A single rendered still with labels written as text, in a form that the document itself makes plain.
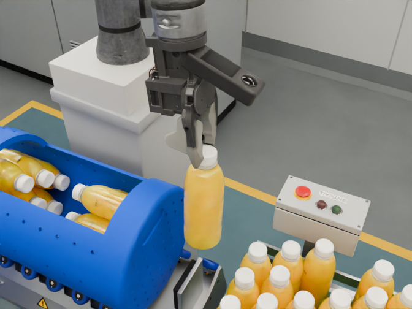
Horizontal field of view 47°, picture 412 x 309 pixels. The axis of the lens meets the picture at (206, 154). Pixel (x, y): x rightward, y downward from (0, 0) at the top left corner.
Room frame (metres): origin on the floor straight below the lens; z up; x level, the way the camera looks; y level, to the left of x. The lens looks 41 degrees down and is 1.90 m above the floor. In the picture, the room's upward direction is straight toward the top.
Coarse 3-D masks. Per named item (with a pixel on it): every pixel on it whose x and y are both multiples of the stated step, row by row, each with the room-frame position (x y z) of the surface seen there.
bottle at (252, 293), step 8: (232, 280) 0.56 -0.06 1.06; (232, 288) 0.55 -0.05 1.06; (240, 288) 0.54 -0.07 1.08; (248, 288) 0.54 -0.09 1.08; (256, 288) 0.55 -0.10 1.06; (240, 296) 0.53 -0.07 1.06; (248, 296) 0.53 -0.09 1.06; (256, 296) 0.54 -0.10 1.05; (240, 304) 0.52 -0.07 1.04; (248, 304) 0.52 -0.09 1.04
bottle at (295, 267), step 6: (276, 258) 0.63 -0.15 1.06; (282, 258) 0.62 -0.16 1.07; (300, 258) 0.62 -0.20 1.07; (276, 264) 0.61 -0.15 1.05; (282, 264) 0.60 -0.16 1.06; (288, 264) 0.60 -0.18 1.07; (294, 264) 0.60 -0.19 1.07; (300, 264) 0.61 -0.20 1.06; (294, 270) 0.59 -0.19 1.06; (300, 270) 0.60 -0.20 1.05; (294, 276) 0.59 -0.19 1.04; (300, 276) 0.60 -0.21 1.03; (294, 282) 0.59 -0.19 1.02; (300, 282) 0.61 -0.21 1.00; (294, 288) 0.59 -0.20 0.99; (294, 294) 0.59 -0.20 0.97
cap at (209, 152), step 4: (204, 148) 0.59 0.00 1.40; (208, 148) 0.59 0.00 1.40; (212, 148) 0.59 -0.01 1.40; (204, 152) 0.58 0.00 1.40; (208, 152) 0.58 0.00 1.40; (212, 152) 0.58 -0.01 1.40; (216, 152) 0.58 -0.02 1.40; (204, 156) 0.56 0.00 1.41; (208, 156) 0.56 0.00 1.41; (212, 156) 0.57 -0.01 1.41; (216, 156) 0.57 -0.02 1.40; (204, 160) 0.56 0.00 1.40; (208, 160) 0.56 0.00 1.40; (212, 160) 0.56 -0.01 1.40; (200, 164) 0.56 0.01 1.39; (204, 164) 0.56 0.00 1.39; (208, 164) 0.56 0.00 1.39; (212, 164) 0.56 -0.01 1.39
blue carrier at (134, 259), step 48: (0, 144) 0.80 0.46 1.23; (48, 144) 0.91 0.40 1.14; (0, 192) 0.68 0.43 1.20; (48, 192) 0.89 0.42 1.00; (144, 192) 0.66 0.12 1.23; (0, 240) 0.63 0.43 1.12; (48, 240) 0.59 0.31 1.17; (96, 240) 0.56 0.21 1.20; (144, 240) 0.58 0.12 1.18; (96, 288) 0.52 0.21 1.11; (144, 288) 0.55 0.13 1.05
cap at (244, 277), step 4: (240, 268) 0.57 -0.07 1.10; (244, 268) 0.57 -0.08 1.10; (248, 268) 0.57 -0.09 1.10; (236, 272) 0.56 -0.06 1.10; (240, 272) 0.56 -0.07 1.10; (244, 272) 0.56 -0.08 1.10; (248, 272) 0.56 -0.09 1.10; (252, 272) 0.56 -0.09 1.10; (236, 276) 0.55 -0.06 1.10; (240, 276) 0.55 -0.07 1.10; (244, 276) 0.55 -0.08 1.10; (248, 276) 0.55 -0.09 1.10; (252, 276) 0.55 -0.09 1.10; (236, 280) 0.55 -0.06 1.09; (240, 280) 0.54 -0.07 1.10; (244, 280) 0.54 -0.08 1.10; (248, 280) 0.54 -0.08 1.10; (252, 280) 0.54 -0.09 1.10; (240, 284) 0.54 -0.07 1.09; (244, 284) 0.54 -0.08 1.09; (248, 284) 0.54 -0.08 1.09
